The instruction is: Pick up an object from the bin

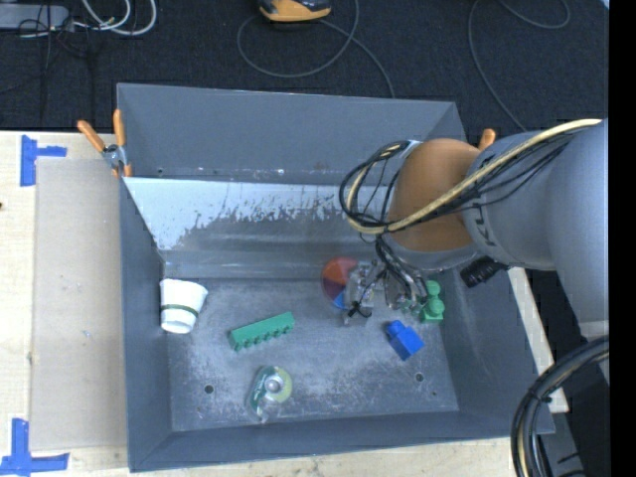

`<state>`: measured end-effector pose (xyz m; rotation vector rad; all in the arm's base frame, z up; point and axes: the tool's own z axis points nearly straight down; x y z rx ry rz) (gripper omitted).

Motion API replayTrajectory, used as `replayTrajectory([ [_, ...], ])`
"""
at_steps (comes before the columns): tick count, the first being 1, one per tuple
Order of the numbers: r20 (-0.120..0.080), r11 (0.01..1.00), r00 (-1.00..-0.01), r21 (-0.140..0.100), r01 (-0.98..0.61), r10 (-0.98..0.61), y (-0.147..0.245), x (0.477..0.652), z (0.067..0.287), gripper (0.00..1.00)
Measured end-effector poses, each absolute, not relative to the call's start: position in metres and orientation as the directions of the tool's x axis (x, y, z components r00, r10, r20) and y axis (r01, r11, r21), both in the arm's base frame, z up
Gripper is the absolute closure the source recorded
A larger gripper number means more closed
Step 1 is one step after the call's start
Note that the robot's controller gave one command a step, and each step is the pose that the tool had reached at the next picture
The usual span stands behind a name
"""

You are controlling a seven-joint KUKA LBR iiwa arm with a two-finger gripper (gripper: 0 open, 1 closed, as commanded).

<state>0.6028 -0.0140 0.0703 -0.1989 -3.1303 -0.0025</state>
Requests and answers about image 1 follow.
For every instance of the multicoloured ball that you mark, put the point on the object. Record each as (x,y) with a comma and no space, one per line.
(335,278)

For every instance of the blue toy block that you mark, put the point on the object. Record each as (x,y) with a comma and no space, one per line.
(405,340)

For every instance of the grey metal bin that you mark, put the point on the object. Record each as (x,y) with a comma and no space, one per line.
(298,365)

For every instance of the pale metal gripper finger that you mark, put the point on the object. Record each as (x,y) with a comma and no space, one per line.
(362,277)
(359,303)

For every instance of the clear round thing, yellow-green disc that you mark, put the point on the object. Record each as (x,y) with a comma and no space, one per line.
(272,388)

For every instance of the white cup with green band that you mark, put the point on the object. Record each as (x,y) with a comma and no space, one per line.
(180,303)

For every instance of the pale flat board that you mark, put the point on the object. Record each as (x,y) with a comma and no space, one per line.
(74,306)

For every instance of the green long flat block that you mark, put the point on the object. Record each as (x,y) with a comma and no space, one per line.
(261,332)

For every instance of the black cylinder on white bracket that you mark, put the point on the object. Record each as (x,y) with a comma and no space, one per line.
(479,271)

